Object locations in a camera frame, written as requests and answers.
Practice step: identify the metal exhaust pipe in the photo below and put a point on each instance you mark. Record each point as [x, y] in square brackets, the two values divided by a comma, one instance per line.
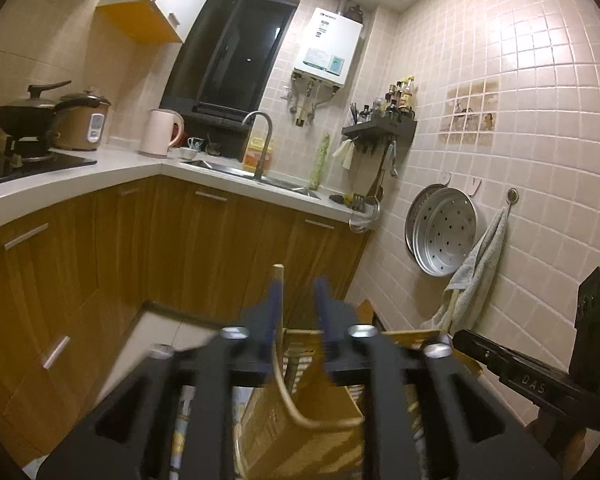
[344, 0]

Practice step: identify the green loofah brush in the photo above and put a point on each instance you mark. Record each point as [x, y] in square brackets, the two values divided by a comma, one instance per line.
[321, 160]

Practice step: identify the black wok with lid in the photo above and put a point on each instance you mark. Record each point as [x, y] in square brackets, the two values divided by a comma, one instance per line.
[22, 115]

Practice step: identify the white kitchen countertop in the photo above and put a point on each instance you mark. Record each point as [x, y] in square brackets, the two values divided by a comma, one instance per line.
[105, 165]

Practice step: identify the patterned cup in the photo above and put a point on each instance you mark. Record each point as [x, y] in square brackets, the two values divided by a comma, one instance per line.
[194, 143]

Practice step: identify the steel sink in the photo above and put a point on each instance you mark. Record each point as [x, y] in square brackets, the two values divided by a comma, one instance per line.
[230, 167]

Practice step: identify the black gas stove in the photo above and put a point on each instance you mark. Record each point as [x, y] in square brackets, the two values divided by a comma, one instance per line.
[40, 165]

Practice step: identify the pale hanging cloth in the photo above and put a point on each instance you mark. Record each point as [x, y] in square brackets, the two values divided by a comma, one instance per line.
[345, 155]

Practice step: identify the hanging wooden ladle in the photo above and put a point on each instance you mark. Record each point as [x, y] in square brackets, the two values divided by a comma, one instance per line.
[377, 185]

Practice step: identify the wooden utensil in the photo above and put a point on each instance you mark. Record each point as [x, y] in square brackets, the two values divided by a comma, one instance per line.
[450, 312]
[278, 272]

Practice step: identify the dark cup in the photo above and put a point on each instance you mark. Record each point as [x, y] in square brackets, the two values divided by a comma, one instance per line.
[212, 147]

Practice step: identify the brown rice cooker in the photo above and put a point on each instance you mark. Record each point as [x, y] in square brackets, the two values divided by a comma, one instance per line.
[82, 125]

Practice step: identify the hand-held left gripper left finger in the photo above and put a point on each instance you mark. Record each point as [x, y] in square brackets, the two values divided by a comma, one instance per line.
[272, 305]

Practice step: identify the round metal steamer tray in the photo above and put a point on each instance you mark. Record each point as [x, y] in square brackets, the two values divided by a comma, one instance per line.
[442, 232]

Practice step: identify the grey towel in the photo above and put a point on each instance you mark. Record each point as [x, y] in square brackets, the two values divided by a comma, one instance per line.
[480, 265]

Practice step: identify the hanging metal tongs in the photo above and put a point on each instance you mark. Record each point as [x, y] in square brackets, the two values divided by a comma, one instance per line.
[393, 160]

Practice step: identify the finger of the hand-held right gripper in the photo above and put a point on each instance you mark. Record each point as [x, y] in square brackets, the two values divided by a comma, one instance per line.
[520, 375]

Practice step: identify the wooden base cabinets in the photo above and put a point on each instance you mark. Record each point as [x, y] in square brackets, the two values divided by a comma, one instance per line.
[130, 260]

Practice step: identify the white bowl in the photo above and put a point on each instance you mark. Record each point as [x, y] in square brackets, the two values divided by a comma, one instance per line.
[187, 153]

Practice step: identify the dark window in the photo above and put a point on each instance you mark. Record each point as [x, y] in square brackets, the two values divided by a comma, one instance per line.
[230, 55]

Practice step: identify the dark dish scrubber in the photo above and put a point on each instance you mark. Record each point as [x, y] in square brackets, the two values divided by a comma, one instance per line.
[337, 200]

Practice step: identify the steel faucet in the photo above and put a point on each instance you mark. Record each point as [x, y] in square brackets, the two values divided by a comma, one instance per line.
[260, 160]

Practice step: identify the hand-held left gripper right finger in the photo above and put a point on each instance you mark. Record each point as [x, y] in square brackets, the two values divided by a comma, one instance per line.
[325, 305]

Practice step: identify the white electric kettle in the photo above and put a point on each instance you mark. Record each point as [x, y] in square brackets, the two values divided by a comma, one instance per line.
[157, 132]

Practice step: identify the group of condiment bottles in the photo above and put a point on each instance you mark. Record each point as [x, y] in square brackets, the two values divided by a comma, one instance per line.
[397, 102]

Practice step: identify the round metal wall hook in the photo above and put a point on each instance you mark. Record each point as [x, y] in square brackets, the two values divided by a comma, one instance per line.
[512, 195]

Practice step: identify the dark chopsticks bundle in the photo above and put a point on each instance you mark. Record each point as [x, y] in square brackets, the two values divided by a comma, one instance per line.
[354, 112]

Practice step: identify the white wall socket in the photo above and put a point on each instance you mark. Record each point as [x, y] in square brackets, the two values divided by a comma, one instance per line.
[285, 92]

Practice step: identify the yellow dish soap bottle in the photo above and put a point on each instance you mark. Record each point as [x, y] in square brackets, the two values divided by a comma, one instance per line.
[251, 152]

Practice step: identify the pink wall hook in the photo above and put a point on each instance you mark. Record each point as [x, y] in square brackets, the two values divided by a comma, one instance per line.
[447, 178]
[475, 185]

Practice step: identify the decorative picture tiles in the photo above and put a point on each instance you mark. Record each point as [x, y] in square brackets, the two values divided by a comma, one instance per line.
[467, 107]

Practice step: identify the white water heater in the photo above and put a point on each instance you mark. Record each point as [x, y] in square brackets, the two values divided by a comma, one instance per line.
[325, 45]

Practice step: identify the yellow plastic utensil basket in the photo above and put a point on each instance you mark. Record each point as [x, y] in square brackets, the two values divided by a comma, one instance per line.
[325, 410]

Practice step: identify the person's right hand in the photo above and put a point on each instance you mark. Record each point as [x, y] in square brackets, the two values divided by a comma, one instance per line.
[555, 435]

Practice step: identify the metal strainer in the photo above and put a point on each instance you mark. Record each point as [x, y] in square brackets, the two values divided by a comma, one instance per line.
[365, 220]

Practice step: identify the water heater pipes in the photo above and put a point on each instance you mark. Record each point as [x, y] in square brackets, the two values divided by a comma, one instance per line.
[307, 100]

